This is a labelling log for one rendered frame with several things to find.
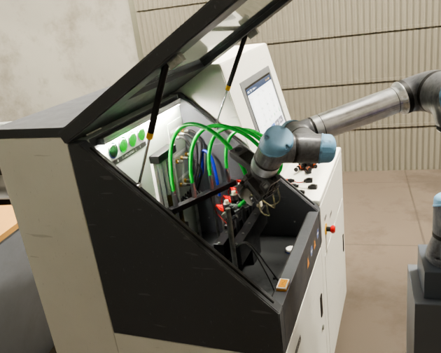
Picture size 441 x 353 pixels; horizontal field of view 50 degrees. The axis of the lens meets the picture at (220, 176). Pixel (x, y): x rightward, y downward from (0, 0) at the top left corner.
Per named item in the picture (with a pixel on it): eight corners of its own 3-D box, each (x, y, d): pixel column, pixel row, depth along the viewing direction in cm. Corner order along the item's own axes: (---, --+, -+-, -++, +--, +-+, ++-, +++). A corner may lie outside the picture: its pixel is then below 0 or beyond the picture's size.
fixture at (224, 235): (244, 282, 168) (239, 245, 162) (218, 280, 171) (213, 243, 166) (269, 237, 197) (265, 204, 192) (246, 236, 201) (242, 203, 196)
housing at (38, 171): (154, 498, 184) (62, 127, 132) (94, 480, 194) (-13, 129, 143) (255, 291, 305) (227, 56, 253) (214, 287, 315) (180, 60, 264)
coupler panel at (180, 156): (186, 198, 191) (174, 124, 180) (178, 198, 192) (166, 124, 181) (198, 185, 202) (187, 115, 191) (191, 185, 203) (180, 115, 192)
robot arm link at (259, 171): (248, 155, 121) (271, 140, 125) (244, 163, 126) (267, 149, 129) (266, 176, 119) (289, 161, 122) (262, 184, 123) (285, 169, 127)
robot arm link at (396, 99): (430, 60, 136) (271, 118, 134) (453, 64, 125) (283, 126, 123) (435, 98, 140) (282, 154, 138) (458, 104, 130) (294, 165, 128)
